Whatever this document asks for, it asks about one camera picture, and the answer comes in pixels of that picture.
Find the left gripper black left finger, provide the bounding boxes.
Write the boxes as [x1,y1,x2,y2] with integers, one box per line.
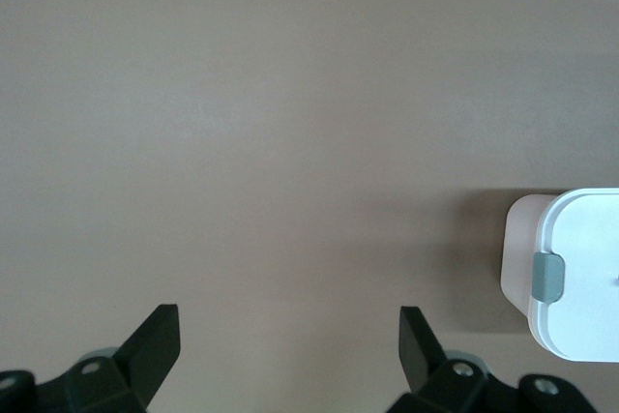
[0,304,182,413]

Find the pink plastic storage box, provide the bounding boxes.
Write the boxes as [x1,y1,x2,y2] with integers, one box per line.
[501,193,562,323]

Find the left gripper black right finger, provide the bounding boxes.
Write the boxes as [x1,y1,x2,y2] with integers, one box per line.
[386,305,599,413]

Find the white box lid grey clips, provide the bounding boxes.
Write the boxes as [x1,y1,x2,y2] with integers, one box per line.
[529,187,619,363]

